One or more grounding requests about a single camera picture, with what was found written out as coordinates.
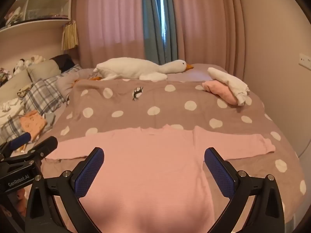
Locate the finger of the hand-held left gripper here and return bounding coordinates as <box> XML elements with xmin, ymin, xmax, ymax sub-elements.
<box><xmin>24</xmin><ymin>136</ymin><xmax>59</xmax><ymax>163</ymax></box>
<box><xmin>0</xmin><ymin>132</ymin><xmax>32</xmax><ymax>159</ymax></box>

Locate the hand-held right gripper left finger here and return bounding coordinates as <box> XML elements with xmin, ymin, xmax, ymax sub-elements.
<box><xmin>25</xmin><ymin>147</ymin><xmax>105</xmax><ymax>233</ymax></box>

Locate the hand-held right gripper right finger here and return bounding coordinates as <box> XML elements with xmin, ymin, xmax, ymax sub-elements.
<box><xmin>204</xmin><ymin>147</ymin><xmax>285</xmax><ymax>233</ymax></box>

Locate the pink knit sweater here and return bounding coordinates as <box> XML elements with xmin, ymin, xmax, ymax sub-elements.
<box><xmin>45</xmin><ymin>124</ymin><xmax>276</xmax><ymax>233</ymax></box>

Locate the orange printed cloth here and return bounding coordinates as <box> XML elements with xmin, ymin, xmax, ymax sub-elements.
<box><xmin>19</xmin><ymin>110</ymin><xmax>48</xmax><ymax>141</ymax></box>

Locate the white printed cloth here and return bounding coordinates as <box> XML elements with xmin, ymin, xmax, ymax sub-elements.
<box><xmin>0</xmin><ymin>97</ymin><xmax>25</xmax><ymax>124</ymax></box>

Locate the grey plaid pillow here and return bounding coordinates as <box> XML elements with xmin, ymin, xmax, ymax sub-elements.
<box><xmin>0</xmin><ymin>64</ymin><xmax>83</xmax><ymax>141</ymax></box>

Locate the plain grey pillow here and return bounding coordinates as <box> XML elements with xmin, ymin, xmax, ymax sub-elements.
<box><xmin>0</xmin><ymin>70</ymin><xmax>33</xmax><ymax>102</ymax></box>
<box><xmin>27</xmin><ymin>59</ymin><xmax>61</xmax><ymax>83</ymax></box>

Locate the lilac quilt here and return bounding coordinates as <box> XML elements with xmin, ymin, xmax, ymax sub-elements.
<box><xmin>55</xmin><ymin>67</ymin><xmax>100</xmax><ymax>102</ymax></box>

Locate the group of small plush toys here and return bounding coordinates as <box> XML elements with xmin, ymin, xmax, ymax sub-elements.
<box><xmin>13</xmin><ymin>55</ymin><xmax>46</xmax><ymax>74</ymax></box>

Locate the folded pink cloth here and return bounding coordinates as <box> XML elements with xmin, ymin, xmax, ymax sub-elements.
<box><xmin>202</xmin><ymin>80</ymin><xmax>240</xmax><ymax>106</ymax></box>

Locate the mauve polka dot blanket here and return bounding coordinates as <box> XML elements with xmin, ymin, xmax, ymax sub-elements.
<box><xmin>55</xmin><ymin>78</ymin><xmax>307</xmax><ymax>224</ymax></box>

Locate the dark cloth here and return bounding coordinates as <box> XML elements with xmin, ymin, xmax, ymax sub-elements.
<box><xmin>50</xmin><ymin>54</ymin><xmax>76</xmax><ymax>73</ymax></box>

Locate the rolled white cloth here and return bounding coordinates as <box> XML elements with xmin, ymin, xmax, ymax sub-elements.
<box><xmin>207</xmin><ymin>67</ymin><xmax>250</xmax><ymax>106</ymax></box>

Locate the white goose plush toy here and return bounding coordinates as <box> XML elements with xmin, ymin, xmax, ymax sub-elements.
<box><xmin>93</xmin><ymin>57</ymin><xmax>195</xmax><ymax>82</ymax></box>

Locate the hanging straw fringe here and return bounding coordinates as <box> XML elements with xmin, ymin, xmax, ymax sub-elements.
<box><xmin>61</xmin><ymin>21</ymin><xmax>79</xmax><ymax>51</ymax></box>

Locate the pink curtain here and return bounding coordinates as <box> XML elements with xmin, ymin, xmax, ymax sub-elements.
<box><xmin>75</xmin><ymin>0</ymin><xmax>146</xmax><ymax>68</ymax></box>
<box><xmin>170</xmin><ymin>0</ymin><xmax>248</xmax><ymax>78</ymax></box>

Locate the teal curtain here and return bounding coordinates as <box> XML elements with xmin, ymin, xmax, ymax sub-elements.
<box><xmin>142</xmin><ymin>0</ymin><xmax>176</xmax><ymax>65</ymax></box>

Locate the white wall shelf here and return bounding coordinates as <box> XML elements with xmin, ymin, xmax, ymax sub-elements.
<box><xmin>0</xmin><ymin>0</ymin><xmax>76</xmax><ymax>32</ymax></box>

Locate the white wall socket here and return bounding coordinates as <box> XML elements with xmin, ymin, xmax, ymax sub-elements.
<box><xmin>298</xmin><ymin>53</ymin><xmax>311</xmax><ymax>70</ymax></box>

